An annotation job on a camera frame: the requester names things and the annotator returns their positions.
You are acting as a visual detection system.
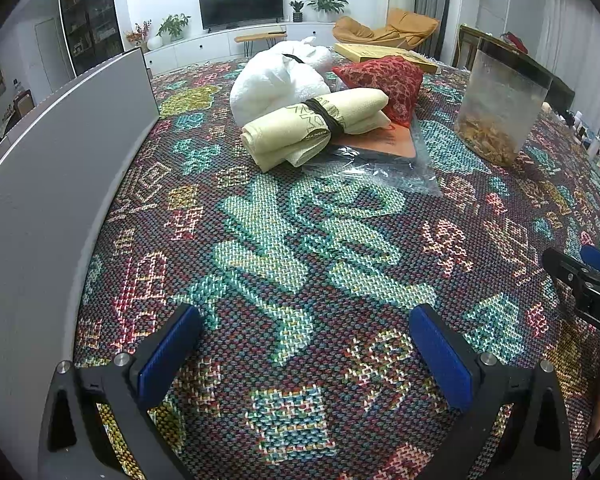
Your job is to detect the flat orange pad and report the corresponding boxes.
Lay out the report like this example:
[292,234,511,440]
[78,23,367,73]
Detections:
[337,122,423,161]

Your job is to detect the red patterned pillow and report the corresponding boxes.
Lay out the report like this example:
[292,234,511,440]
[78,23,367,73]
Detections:
[331,56,425,128]

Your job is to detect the wooden chair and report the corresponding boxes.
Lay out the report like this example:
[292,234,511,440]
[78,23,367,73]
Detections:
[2,89,35,131]

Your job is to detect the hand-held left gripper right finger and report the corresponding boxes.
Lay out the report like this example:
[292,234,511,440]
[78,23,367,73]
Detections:
[409,303,573,480]

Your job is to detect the red cloth on rack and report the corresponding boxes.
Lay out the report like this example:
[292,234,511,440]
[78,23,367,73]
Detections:
[500,32,531,56]

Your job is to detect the black elastic band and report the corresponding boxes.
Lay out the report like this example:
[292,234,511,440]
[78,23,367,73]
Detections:
[302,97,346,136]

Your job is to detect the row of small bottles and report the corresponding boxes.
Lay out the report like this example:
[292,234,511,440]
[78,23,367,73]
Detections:
[542,102,600,181]

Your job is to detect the white television cabinet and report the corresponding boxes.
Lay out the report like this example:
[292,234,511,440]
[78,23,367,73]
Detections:
[142,21,341,78]

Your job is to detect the large leafy potted plant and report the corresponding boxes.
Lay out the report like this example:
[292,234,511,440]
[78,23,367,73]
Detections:
[306,0,350,23]

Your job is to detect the green potted plant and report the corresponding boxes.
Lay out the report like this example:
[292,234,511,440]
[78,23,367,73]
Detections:
[156,12,192,43]

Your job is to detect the orange lounge chair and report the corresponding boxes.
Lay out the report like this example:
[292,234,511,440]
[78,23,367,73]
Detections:
[332,7,441,53]

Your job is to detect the dark wooden rack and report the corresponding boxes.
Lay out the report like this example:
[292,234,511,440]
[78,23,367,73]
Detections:
[452,24,576,111]

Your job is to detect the wooden side table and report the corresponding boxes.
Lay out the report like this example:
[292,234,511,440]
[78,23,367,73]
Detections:
[234,30,288,58]

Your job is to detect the black flat television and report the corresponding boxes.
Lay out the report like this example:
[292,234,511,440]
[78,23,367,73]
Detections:
[198,0,284,31]

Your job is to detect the clear plastic bag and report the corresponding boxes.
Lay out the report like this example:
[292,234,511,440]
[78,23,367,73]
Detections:
[302,115,443,198]

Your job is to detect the clear jar with black lid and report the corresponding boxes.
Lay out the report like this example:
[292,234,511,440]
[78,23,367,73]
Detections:
[452,40,553,167]

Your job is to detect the grey bed headboard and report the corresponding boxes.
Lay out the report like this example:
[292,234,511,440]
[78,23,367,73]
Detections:
[0,45,160,480]

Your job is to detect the flat gold box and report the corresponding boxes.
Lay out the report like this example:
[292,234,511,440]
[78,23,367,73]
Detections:
[334,42,441,75]

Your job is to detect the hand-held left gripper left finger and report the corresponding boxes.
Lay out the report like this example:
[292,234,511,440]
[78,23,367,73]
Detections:
[40,302,203,480]

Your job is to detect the red flower branches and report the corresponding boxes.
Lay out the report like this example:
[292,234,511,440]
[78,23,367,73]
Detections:
[125,20,153,53]

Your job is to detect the colourful patterned blanket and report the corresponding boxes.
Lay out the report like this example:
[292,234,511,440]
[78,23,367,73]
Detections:
[72,55,600,480]

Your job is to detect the white plush toy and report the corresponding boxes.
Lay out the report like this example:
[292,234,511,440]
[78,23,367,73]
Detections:
[229,36,337,127]

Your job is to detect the cream towel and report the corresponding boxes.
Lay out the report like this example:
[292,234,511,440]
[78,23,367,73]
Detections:
[240,87,392,173]

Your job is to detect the dark glass display cabinet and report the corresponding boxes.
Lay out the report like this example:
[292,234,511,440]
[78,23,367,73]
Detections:
[57,0,126,78]

